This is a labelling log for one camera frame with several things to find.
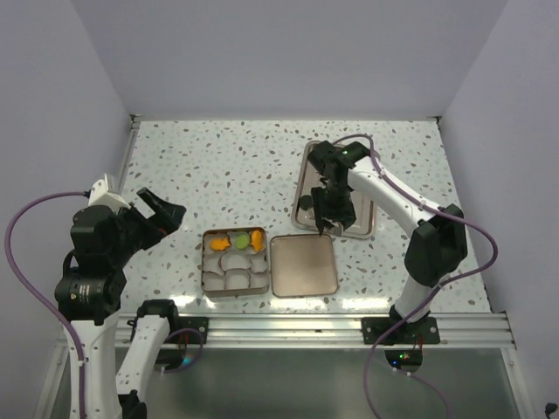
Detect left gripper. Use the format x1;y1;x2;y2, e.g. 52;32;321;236
108;186;185;265

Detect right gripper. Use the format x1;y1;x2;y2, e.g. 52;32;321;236
313;182;356;235

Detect metal tongs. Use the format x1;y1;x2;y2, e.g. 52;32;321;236
322;220;344;237

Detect black sandwich cookie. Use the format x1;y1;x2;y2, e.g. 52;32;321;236
298;195;314;210

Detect orange animal cookie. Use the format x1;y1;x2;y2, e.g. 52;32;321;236
209;237;231;251

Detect green round cookie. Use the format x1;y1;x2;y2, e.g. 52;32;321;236
234;233;251;250

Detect orange fish cookie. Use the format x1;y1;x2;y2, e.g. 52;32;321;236
250;230;266;253

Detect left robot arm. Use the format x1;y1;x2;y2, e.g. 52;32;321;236
54;188;186;418

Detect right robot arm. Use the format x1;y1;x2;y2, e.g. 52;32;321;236
307;141;468;343

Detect silver metal tray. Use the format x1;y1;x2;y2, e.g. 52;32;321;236
291;141;376;239

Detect gold tin lid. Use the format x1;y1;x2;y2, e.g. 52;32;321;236
269;234;338;299

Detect gold cookie tin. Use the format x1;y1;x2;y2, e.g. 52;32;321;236
201;227;271;299

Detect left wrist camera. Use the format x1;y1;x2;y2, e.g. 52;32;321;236
87;174;130;214

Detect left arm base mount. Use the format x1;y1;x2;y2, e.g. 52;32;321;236
171;316;210;349

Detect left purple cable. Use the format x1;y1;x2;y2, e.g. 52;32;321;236
3;190;93;419

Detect purple cable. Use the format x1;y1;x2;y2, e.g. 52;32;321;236
3;190;93;419
331;134;500;419

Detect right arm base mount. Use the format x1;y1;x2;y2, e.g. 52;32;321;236
361;316;441;346

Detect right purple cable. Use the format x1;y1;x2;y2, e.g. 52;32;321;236
331;134;500;419

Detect aluminium front rail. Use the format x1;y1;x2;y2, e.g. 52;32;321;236
56;310;519;350

